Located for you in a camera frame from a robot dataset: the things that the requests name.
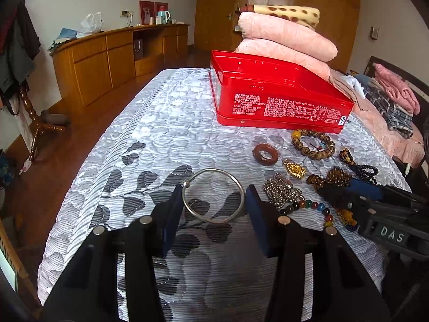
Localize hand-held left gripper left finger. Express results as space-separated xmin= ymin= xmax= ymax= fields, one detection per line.
xmin=40 ymin=184 xmax=184 ymax=322

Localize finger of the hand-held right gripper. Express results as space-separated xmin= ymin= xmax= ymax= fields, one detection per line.
xmin=317 ymin=185 xmax=368 ymax=222
xmin=349 ymin=178 xmax=418 ymax=203

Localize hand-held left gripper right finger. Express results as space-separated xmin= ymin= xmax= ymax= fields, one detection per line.
xmin=246 ymin=184 xmax=393 ymax=322

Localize amber orange pendant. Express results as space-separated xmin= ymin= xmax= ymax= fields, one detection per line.
xmin=338 ymin=208 xmax=360 ymax=232

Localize silver bangle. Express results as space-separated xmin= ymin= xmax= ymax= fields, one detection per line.
xmin=182 ymin=168 xmax=247 ymax=225

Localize multicolour bead bracelet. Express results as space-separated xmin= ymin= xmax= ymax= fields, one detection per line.
xmin=278 ymin=199 xmax=336 ymax=233

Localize silver chain bracelet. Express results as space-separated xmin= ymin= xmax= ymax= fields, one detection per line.
xmin=262 ymin=173 xmax=304 ymax=208

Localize gold pendant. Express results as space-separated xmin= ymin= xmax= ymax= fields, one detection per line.
xmin=282 ymin=159 xmax=308 ymax=180

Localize brown wooden ring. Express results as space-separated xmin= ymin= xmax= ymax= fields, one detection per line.
xmin=253 ymin=143 xmax=278 ymax=166

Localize brown beaded bracelet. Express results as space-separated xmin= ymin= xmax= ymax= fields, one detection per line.
xmin=290 ymin=129 xmax=336 ymax=158

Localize red plastic box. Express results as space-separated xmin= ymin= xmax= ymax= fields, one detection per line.
xmin=209 ymin=50 xmax=355 ymax=134

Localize pink bed sheet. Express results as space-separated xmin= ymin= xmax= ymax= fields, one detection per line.
xmin=349 ymin=97 xmax=426 ymax=169

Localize plaid clothing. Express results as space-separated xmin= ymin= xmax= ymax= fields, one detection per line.
xmin=364 ymin=85 xmax=414 ymax=138

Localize grey floral bedspread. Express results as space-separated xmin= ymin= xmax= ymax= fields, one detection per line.
xmin=37 ymin=68 xmax=413 ymax=322

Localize beige cloth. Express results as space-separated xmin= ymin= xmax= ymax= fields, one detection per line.
xmin=330 ymin=73 xmax=367 ymax=109

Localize folded pink blanket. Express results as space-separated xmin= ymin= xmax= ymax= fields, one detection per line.
xmin=373 ymin=63 xmax=421 ymax=115

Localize white cloth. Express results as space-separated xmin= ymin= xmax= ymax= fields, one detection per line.
xmin=338 ymin=73 xmax=364 ymax=95

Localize dark wooden headboard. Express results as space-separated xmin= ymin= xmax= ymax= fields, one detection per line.
xmin=364 ymin=55 xmax=429 ymax=115

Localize folded pink quilt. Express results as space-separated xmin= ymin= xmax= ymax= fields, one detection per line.
xmin=235 ymin=38 xmax=332 ymax=81
xmin=237 ymin=12 xmax=338 ymax=63

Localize long wooden cabinet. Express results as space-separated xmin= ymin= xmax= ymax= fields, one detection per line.
xmin=50 ymin=24 xmax=190 ymax=108

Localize wooden coat rack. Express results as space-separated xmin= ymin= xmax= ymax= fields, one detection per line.
xmin=18 ymin=82 xmax=66 ymax=162

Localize yellow brown-spotted blanket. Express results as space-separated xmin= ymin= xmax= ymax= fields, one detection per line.
xmin=238 ymin=4 xmax=320 ymax=31

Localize teal electric kettle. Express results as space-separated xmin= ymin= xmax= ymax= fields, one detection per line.
xmin=157 ymin=5 xmax=171 ymax=25

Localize white plastic bag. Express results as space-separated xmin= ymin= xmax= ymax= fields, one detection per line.
xmin=78 ymin=12 xmax=104 ymax=37

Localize blue cloth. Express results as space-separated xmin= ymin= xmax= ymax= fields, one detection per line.
xmin=49 ymin=28 xmax=79 ymax=52

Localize hanging dark clothes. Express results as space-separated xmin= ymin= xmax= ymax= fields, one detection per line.
xmin=0 ymin=0 xmax=41 ymax=116

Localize black bead necklace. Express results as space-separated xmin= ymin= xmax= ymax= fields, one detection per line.
xmin=338 ymin=147 xmax=380 ymax=184

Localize red picture frame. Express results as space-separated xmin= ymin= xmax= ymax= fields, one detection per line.
xmin=140 ymin=1 xmax=155 ymax=25
xmin=154 ymin=2 xmax=169 ymax=24

